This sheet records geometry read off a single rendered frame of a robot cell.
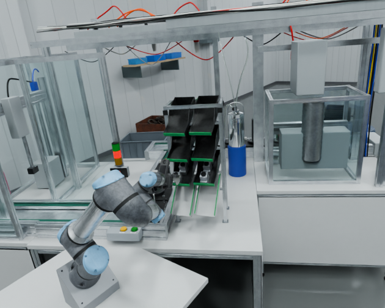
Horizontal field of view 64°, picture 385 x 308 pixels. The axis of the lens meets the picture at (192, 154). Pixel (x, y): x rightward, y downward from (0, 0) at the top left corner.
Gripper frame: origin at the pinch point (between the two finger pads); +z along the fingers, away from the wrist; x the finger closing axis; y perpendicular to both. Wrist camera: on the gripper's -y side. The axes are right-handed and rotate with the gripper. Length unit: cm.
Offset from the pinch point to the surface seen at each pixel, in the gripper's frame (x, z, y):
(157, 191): -27.6, 38.8, 13.8
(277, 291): 58, 103, 93
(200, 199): 11.9, 19.6, 14.8
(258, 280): 50, 22, 60
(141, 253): -16, -3, 47
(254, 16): 39, 29, -107
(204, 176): 17.3, 6.4, -0.4
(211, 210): 20.1, 17.5, 20.7
